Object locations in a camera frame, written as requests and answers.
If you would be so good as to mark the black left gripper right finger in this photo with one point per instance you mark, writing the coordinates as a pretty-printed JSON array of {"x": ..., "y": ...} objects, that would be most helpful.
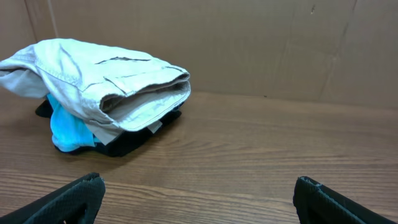
[{"x": 315, "y": 203}]

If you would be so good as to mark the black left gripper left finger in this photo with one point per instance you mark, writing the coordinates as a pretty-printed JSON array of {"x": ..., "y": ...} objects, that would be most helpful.
[{"x": 75, "y": 203}]

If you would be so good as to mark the light blue folded garment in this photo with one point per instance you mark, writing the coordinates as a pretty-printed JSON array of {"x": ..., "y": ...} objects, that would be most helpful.
[{"x": 69, "y": 133}]

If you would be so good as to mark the black folded garment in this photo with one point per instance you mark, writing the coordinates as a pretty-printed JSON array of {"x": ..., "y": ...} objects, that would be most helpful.
[{"x": 129, "y": 141}]

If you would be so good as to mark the beige folded trousers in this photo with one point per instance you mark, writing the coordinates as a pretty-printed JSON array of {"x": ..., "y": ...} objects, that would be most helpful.
[{"x": 111, "y": 89}]

